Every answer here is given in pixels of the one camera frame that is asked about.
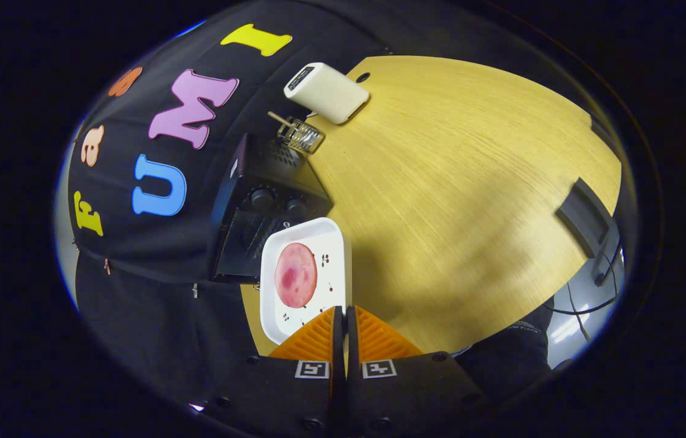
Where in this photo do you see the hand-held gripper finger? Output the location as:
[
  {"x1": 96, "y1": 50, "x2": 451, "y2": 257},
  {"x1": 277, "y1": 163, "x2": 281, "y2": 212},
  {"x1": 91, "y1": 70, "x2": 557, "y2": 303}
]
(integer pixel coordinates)
[
  {"x1": 197, "y1": 306, "x2": 345, "y2": 435},
  {"x1": 346, "y1": 305, "x2": 489, "y2": 435}
]

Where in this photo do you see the pink ham slice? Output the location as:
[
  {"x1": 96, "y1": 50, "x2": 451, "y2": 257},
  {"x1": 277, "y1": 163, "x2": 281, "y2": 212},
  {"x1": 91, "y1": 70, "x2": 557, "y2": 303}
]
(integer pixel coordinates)
[{"x1": 274, "y1": 243, "x2": 318, "y2": 309}]

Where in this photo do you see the white square plate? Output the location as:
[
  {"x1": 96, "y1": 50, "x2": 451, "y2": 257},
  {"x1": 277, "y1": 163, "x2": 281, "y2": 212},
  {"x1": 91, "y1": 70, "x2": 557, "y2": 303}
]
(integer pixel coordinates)
[{"x1": 259, "y1": 217, "x2": 352, "y2": 346}]

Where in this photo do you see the black toaster oven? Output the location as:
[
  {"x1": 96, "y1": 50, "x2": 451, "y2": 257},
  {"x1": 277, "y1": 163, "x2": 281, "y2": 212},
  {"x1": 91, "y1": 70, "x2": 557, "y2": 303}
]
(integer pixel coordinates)
[{"x1": 208, "y1": 133, "x2": 333, "y2": 285}]

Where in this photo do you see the cream pop-up toaster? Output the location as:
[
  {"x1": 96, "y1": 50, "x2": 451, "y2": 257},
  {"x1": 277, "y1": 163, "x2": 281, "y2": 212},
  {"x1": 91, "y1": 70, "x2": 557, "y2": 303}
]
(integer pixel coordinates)
[{"x1": 283, "y1": 62, "x2": 371, "y2": 125}]

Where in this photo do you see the person's dark trouser leg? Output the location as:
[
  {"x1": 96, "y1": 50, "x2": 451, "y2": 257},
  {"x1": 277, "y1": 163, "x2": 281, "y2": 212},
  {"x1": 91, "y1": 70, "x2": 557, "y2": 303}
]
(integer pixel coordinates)
[{"x1": 455, "y1": 298, "x2": 556, "y2": 390}]

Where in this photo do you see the black backdrop cloth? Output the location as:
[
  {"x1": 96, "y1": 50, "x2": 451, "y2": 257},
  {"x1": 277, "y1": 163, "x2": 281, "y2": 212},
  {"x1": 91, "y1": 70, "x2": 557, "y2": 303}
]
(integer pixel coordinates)
[{"x1": 66, "y1": 6, "x2": 392, "y2": 420}]

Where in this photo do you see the clear glass jar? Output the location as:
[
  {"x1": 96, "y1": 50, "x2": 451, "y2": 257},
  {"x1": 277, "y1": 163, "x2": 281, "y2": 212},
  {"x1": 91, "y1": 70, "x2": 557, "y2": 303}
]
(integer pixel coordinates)
[{"x1": 277, "y1": 117, "x2": 325, "y2": 154}]

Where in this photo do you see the black cable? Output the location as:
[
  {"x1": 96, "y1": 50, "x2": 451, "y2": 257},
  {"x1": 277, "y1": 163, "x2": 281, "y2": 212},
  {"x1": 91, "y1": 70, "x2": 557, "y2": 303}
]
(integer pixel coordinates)
[{"x1": 544, "y1": 249, "x2": 623, "y2": 317}]

